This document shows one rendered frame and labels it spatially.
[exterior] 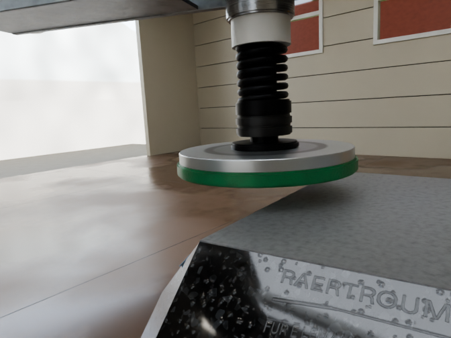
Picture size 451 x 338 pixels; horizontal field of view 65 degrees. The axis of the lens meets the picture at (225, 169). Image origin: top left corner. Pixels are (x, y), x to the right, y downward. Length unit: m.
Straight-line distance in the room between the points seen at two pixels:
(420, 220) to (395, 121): 6.31
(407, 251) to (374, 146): 6.52
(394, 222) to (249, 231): 0.13
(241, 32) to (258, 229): 0.22
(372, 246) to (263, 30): 0.25
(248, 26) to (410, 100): 6.22
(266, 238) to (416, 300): 0.12
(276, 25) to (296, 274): 0.27
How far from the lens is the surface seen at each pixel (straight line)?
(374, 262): 0.27
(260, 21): 0.42
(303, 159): 0.35
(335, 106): 7.01
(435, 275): 0.26
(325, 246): 0.29
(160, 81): 8.35
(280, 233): 0.31
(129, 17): 0.59
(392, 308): 0.24
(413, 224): 0.35
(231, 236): 0.31
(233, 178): 0.35
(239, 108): 0.43
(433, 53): 6.57
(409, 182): 0.52
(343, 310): 0.25
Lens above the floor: 0.95
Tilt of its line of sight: 10 degrees down
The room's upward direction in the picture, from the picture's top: 3 degrees counter-clockwise
